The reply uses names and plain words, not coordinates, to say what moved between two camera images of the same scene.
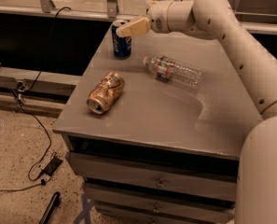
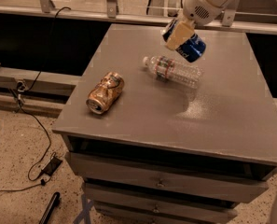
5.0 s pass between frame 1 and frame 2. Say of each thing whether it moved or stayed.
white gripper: moved
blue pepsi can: moved
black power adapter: stayed
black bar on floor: stayed
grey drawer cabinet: stayed
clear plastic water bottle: stayed
